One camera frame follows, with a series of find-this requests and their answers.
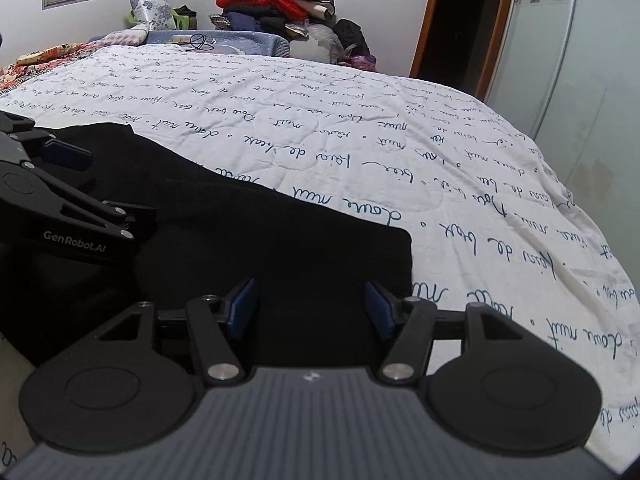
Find wooden door frame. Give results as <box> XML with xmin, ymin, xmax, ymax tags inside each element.
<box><xmin>409</xmin><ymin>0</ymin><xmax>522</xmax><ymax>102</ymax></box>

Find green plastic stool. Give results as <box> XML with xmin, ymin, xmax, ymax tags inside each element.
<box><xmin>171</xmin><ymin>5</ymin><xmax>199</xmax><ymax>31</ymax></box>

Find white script-printed blanket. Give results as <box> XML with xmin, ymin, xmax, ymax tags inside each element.
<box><xmin>0</xmin><ymin>42</ymin><xmax>640</xmax><ymax>467</ymax></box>

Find pile of clothes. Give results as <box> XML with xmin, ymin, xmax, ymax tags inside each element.
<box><xmin>210</xmin><ymin>0</ymin><xmax>337</xmax><ymax>41</ymax></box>

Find black bag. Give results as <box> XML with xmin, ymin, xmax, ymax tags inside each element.
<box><xmin>332</xmin><ymin>18</ymin><xmax>372</xmax><ymax>59</ymax></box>

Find blue quilted mat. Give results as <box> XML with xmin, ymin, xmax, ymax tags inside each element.
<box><xmin>90</xmin><ymin>29</ymin><xmax>292</xmax><ymax>62</ymax></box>

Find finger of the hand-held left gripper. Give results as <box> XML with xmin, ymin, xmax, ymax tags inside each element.
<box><xmin>0</xmin><ymin>111</ymin><xmax>94</xmax><ymax>172</ymax></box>
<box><xmin>30</xmin><ymin>165</ymin><xmax>157</xmax><ymax>241</ymax></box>

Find black pants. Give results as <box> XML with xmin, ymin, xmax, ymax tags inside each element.
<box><xmin>0</xmin><ymin>122</ymin><xmax>414</xmax><ymax>376</ymax></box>

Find black cable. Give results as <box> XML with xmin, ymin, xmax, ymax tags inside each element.
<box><xmin>181</xmin><ymin>33</ymin><xmax>217</xmax><ymax>54</ymax></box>

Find white plastic bag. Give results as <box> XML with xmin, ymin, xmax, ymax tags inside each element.
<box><xmin>290</xmin><ymin>25</ymin><xmax>347</xmax><ymax>64</ymax></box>

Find floral silver pillow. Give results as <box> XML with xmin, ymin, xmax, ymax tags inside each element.
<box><xmin>126</xmin><ymin>0</ymin><xmax>177</xmax><ymax>32</ymax></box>

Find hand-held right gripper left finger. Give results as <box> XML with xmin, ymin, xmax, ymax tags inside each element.
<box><xmin>85</xmin><ymin>277</ymin><xmax>261</xmax><ymax>388</ymax></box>

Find red floral blanket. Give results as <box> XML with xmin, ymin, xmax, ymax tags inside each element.
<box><xmin>0</xmin><ymin>42</ymin><xmax>107</xmax><ymax>95</ymax></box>

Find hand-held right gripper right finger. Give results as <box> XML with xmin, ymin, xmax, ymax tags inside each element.
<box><xmin>364</xmin><ymin>280</ymin><xmax>546</xmax><ymax>388</ymax></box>

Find pink bag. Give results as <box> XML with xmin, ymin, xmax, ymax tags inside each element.
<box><xmin>349</xmin><ymin>52</ymin><xmax>379</xmax><ymax>74</ymax></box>

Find pink patterned cloth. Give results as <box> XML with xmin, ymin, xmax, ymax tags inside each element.
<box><xmin>102</xmin><ymin>21</ymin><xmax>154</xmax><ymax>47</ymax></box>

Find frosted wardrobe sliding door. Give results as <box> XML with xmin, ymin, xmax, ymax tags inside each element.
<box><xmin>480</xmin><ymin>0</ymin><xmax>640</xmax><ymax>281</ymax></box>

